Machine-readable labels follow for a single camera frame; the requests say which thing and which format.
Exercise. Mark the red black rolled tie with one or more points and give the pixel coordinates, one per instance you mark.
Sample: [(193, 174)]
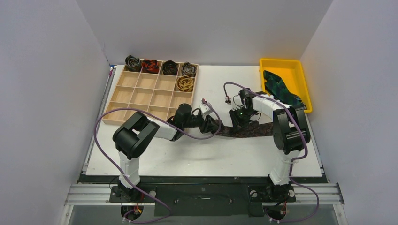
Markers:
[(150, 66)]

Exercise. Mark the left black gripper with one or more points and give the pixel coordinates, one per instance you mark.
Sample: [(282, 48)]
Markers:
[(207, 124)]

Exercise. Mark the aluminium frame rail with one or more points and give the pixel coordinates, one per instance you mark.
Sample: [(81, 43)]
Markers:
[(328, 211)]

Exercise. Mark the green striped tie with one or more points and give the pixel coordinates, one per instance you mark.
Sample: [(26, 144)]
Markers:
[(276, 87)]

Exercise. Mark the dark grey rolled tie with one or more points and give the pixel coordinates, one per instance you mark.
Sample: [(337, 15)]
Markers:
[(133, 64)]

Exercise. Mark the black gold rolled tie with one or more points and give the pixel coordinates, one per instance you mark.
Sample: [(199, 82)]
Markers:
[(169, 68)]

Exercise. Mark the grey brown rolled tie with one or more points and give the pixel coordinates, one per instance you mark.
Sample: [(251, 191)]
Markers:
[(188, 69)]

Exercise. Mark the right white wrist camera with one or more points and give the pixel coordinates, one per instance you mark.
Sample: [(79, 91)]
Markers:
[(228, 100)]

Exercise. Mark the dark orange paisley tie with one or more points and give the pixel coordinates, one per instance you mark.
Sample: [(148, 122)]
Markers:
[(254, 129)]

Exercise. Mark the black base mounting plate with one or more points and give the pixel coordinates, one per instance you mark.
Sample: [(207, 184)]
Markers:
[(199, 196)]

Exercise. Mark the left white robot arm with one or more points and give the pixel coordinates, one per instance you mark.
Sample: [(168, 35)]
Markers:
[(134, 136)]

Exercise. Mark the yellow plastic bin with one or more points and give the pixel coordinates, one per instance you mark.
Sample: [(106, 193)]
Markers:
[(285, 79)]

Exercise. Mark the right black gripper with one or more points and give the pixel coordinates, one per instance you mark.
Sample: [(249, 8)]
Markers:
[(234, 116)]

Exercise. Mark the wooden compartment tray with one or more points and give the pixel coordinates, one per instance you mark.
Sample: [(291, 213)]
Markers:
[(154, 93)]

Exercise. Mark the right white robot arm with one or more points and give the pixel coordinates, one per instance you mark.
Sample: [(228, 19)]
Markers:
[(259, 114)]

